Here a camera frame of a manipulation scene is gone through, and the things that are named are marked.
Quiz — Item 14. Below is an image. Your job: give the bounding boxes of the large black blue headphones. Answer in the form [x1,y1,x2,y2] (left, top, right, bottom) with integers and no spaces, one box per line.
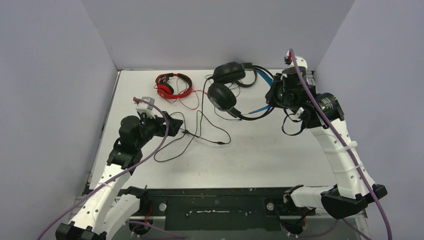
[153,61,276,164]

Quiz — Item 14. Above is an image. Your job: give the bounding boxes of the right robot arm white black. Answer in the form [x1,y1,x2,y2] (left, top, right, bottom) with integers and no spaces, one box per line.
[265,67,388,220]

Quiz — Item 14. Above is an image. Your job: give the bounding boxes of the small black headphones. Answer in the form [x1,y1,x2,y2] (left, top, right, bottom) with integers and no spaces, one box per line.
[203,70,259,98]

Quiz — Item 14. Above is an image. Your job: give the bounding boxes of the red headphones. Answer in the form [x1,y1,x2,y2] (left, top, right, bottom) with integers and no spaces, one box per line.
[154,73,206,111]

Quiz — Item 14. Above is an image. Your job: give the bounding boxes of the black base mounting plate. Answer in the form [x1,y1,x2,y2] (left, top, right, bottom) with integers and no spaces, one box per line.
[82,187,332,233]

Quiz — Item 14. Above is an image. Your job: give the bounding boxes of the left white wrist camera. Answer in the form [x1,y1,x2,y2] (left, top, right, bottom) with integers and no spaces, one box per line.
[133,96,156,119]

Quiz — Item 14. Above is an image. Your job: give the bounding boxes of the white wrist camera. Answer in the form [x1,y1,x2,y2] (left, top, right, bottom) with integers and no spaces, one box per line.
[133,96,156,119]
[284,54,308,71]

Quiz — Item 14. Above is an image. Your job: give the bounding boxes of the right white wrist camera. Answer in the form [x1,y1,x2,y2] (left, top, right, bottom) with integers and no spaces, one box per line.
[284,54,308,71]

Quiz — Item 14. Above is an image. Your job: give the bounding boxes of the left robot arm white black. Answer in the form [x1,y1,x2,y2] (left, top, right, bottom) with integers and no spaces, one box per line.
[55,112,184,240]

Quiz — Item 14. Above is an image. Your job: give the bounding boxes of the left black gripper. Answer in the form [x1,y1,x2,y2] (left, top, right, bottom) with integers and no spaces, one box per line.
[134,110,183,149]

